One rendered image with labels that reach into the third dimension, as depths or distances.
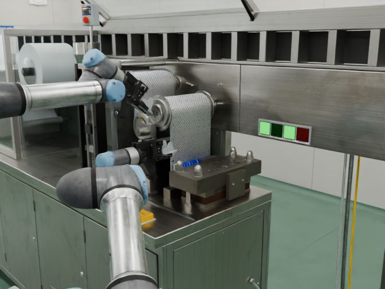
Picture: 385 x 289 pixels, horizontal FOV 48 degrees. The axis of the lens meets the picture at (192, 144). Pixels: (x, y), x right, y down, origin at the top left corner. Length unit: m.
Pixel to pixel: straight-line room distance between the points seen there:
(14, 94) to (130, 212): 0.46
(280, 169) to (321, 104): 3.10
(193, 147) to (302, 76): 0.54
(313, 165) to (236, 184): 2.78
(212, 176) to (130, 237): 0.70
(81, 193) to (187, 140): 0.75
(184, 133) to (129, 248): 0.87
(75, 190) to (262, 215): 0.96
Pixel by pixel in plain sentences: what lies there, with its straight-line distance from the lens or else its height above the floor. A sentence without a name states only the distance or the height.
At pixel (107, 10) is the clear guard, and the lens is 2.58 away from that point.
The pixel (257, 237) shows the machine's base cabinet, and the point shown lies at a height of 0.71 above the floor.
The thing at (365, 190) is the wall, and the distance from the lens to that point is 4.31.
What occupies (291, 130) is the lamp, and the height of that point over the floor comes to 1.19.
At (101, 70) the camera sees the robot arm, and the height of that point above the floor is 1.44.
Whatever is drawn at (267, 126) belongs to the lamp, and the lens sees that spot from 1.80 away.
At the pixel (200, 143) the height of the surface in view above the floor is 1.10.
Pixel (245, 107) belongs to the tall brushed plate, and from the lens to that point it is 1.87.
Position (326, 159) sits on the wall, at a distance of 4.41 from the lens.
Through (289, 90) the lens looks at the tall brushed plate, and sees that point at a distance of 1.73.
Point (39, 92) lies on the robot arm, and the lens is 1.31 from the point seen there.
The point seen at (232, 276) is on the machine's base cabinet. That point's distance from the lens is 1.86.
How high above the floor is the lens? 1.54
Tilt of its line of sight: 14 degrees down
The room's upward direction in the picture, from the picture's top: straight up
